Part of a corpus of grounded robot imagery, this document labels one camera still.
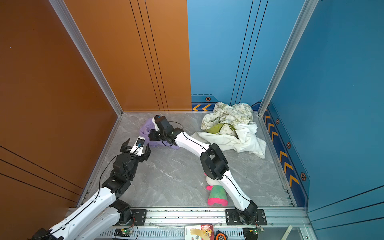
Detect purple cloth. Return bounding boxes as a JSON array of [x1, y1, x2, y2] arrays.
[[139, 118, 180, 150]]

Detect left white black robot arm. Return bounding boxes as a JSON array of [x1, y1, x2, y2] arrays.
[[32, 137, 151, 240]]

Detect green cloth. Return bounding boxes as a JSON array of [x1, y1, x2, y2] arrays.
[[207, 123, 237, 137]]

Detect floral patterned cream cloth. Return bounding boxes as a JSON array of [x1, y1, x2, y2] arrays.
[[201, 102, 254, 132]]

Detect white cloth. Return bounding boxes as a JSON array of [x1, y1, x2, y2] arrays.
[[192, 123, 266, 159]]

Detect left green circuit board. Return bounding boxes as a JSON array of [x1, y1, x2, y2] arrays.
[[114, 228, 134, 239]]

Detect green circuit board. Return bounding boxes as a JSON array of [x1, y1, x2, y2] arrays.
[[249, 225, 265, 235], [114, 228, 134, 239]]

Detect pink green plush toy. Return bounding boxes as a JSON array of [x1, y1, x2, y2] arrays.
[[206, 176, 229, 207]]

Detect orange black tape measure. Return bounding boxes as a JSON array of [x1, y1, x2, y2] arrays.
[[215, 231, 229, 240]]

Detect right green circuit board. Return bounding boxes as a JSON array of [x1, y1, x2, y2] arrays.
[[249, 225, 265, 235]]

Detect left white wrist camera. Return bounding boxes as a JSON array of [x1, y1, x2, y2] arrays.
[[130, 137, 145, 157]]

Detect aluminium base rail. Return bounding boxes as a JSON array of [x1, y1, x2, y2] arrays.
[[97, 207, 317, 240]]

